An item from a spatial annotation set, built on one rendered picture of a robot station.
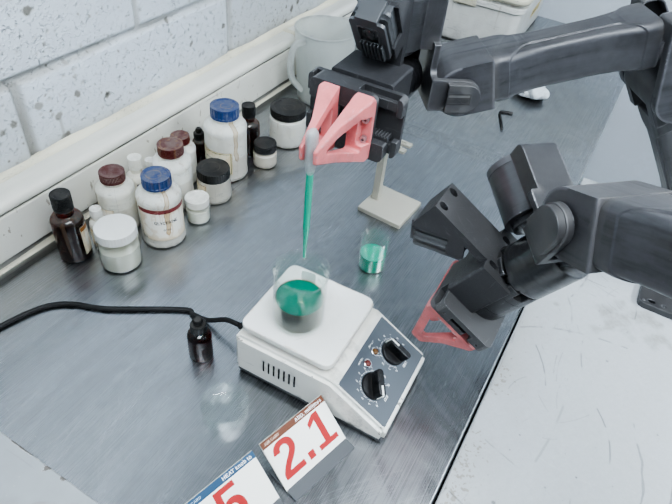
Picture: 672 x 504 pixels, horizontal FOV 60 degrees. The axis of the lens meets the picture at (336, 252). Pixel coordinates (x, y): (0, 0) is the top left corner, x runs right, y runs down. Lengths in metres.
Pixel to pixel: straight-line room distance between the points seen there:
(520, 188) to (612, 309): 0.44
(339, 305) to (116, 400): 0.28
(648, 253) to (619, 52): 0.34
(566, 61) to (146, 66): 0.64
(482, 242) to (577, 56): 0.25
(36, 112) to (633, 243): 0.75
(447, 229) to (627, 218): 0.17
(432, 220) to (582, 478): 0.36
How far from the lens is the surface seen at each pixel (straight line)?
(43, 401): 0.76
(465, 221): 0.55
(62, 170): 0.91
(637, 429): 0.83
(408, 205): 0.99
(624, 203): 0.44
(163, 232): 0.88
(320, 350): 0.65
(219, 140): 0.97
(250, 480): 0.64
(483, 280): 0.54
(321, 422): 0.67
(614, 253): 0.44
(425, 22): 0.63
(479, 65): 0.65
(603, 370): 0.86
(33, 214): 0.90
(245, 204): 0.97
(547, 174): 0.54
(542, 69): 0.69
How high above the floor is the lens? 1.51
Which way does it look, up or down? 43 degrees down
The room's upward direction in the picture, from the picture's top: 7 degrees clockwise
